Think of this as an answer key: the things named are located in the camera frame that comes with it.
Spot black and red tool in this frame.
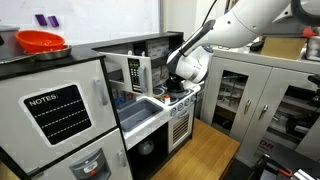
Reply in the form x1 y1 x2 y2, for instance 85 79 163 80
252 153 294 180

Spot silver metal can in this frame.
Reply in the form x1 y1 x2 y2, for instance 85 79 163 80
305 34 320 62

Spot white toy microwave door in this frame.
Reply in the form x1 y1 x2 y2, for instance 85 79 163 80
99 51 154 98

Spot silver cabinet door handle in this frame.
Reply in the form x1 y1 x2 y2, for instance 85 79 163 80
243 98 253 115
258 104 270 121

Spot white toy kettle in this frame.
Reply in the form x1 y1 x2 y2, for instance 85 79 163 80
137 137 156 156

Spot orange plastic colander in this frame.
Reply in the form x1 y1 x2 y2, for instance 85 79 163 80
13 29 67 55

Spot silver metal pan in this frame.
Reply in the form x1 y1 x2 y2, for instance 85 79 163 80
30 45 73 62

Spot grey toy sink basin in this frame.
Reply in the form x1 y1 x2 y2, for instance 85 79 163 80
116 97 165 134

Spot toy kitchen playset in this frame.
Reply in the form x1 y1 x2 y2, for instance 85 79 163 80
0 31 203 180

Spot purple whiteboard magnet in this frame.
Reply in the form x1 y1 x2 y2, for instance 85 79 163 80
34 13 49 27
47 15 61 29

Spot red object on box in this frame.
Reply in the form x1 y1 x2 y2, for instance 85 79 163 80
301 26 317 39

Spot white whiteboard panel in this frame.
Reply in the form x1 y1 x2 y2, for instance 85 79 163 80
0 0 162 47

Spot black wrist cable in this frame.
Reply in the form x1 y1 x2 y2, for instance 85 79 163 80
201 0 219 27

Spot grey metal container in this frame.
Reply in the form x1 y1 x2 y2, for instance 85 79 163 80
0 25 36 65

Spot white storage cabinet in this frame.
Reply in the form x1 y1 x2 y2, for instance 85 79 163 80
199 45 320 168

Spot white toy oven door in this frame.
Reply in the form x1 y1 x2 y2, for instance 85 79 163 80
167 105 195 154

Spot black pot lid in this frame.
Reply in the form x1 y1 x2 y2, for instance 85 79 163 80
166 85 186 95

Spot toy refrigerator with chalkboard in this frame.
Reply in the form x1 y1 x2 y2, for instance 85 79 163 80
0 54 118 175

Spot fridge door with dispenser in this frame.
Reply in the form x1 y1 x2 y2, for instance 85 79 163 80
25 127 134 180

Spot tan cardboard box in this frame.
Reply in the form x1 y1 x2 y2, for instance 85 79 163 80
260 35 308 61

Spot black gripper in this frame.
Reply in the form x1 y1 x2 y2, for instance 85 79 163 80
166 75 186 92

